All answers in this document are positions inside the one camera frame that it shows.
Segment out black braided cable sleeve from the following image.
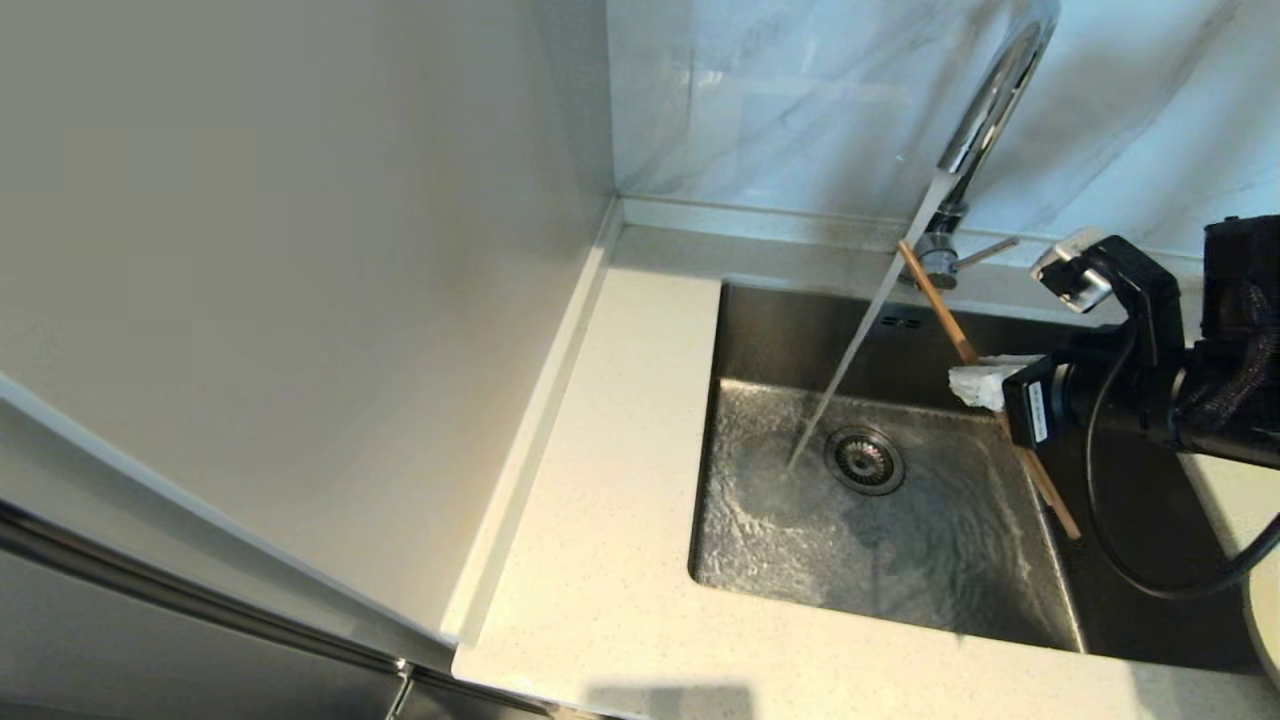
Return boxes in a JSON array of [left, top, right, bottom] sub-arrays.
[[1180, 285, 1280, 433]]

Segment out stainless steel sink basin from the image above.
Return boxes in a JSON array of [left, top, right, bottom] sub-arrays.
[[688, 278, 1263, 675]]

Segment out steel door handle bar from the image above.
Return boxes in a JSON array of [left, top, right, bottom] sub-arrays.
[[0, 500, 413, 676]]

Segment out round metal drain strainer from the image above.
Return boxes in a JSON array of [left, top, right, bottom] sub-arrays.
[[826, 427, 908, 496]]

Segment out white round plate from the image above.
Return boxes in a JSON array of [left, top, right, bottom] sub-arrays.
[[1245, 570, 1280, 691]]

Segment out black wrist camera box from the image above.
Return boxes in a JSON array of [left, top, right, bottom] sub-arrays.
[[1030, 228, 1186, 373]]

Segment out chrome gooseneck faucet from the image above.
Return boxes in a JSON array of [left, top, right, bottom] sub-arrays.
[[898, 0, 1063, 293]]

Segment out grey steel refrigerator door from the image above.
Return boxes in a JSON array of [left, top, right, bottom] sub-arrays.
[[0, 410, 561, 720]]

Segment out brown wooden chopstick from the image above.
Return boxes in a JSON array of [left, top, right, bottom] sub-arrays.
[[897, 240, 1081, 541], [905, 250, 1073, 541]]

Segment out white refrigerator side panel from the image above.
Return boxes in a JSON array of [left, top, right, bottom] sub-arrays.
[[0, 0, 617, 643]]

